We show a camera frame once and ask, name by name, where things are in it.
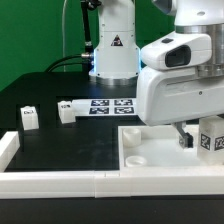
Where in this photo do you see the white square tabletop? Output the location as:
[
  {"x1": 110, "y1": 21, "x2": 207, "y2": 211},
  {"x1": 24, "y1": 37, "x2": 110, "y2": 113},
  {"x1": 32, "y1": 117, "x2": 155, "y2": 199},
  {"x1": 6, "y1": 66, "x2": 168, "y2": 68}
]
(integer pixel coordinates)
[{"x1": 118, "y1": 125, "x2": 224, "y2": 170}]

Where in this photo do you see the white cable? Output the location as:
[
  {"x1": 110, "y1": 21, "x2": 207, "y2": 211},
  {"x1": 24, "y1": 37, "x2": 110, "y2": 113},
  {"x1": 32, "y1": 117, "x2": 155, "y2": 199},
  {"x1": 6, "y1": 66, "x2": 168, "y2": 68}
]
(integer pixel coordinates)
[{"x1": 61, "y1": 0, "x2": 69, "y2": 72}]

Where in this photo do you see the black cable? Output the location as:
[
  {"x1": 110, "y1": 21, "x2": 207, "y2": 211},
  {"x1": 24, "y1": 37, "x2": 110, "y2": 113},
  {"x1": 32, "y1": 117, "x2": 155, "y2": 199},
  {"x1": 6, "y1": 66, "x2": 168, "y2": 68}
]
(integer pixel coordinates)
[{"x1": 45, "y1": 54, "x2": 94, "y2": 73}]

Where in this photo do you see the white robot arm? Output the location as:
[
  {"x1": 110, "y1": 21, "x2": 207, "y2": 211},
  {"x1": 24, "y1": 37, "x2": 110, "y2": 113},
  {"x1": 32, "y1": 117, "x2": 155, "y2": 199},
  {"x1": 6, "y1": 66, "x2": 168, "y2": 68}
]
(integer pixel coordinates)
[{"x1": 89, "y1": 0, "x2": 224, "y2": 147}]

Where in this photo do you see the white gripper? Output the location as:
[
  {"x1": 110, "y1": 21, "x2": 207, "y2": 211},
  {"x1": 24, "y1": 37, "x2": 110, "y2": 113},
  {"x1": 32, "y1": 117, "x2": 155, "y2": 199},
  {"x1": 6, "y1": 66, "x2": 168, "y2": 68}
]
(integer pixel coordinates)
[{"x1": 136, "y1": 32, "x2": 224, "y2": 149}]

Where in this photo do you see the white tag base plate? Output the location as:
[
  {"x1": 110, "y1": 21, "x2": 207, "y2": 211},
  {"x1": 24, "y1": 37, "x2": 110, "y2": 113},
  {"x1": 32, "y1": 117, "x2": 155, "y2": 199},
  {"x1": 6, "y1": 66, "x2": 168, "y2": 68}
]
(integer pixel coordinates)
[{"x1": 72, "y1": 98, "x2": 136, "y2": 117}]

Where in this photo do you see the white U-shaped fence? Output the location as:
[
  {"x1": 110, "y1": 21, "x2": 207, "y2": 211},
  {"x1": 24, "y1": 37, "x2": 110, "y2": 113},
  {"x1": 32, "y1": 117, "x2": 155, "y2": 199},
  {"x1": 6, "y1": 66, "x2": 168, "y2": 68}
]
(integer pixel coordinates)
[{"x1": 0, "y1": 131, "x2": 224, "y2": 199}]

